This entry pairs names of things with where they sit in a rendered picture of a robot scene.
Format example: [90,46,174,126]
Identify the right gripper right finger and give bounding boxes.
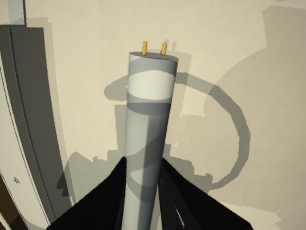
[158,158,254,230]

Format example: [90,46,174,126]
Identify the tan open cardboard box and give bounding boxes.
[0,174,28,230]

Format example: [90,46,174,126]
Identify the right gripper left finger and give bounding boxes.
[46,156,127,230]

